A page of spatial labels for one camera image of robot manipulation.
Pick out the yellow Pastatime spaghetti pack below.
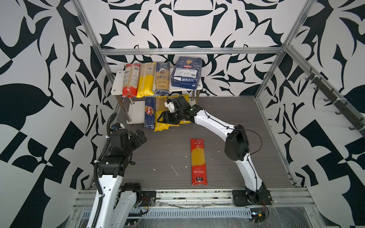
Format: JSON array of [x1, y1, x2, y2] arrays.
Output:
[[155, 96, 169, 132], [169, 97, 180, 125]]

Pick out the yellow spaghetti pack small barcode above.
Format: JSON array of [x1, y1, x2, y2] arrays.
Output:
[[180, 95, 191, 124]]

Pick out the dark blue Barilla pasta box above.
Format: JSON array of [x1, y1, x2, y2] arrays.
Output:
[[171, 57, 202, 90]]

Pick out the dark blue clear spaghetti pack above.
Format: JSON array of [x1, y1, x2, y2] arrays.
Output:
[[155, 62, 170, 95]]

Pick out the red spaghetti pack white label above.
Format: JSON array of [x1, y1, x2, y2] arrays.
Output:
[[122, 64, 141, 98]]

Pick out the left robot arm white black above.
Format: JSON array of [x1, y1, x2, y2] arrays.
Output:
[[87, 129, 147, 228]]

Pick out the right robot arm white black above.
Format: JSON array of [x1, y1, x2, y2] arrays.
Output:
[[156, 96, 271, 206]]

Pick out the white two-tier metal shelf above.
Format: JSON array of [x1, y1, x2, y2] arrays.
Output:
[[111, 70, 203, 124]]

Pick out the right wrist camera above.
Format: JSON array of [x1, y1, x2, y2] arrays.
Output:
[[164, 99, 175, 113]]

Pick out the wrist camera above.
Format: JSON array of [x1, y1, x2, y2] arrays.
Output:
[[110, 123, 125, 131], [164, 99, 175, 113]]

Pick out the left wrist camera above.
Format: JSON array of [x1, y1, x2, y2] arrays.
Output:
[[110, 123, 125, 131]]

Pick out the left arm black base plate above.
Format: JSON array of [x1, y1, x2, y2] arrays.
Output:
[[136, 191, 156, 207]]

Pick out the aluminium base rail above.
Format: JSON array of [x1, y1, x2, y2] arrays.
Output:
[[68, 186, 317, 220]]

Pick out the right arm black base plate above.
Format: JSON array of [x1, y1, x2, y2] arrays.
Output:
[[232, 186, 272, 207]]

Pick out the aluminium cage frame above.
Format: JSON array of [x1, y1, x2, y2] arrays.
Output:
[[76, 1, 365, 189]]

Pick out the grey wall hook rack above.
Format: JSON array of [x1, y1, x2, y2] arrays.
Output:
[[306, 69, 365, 137]]

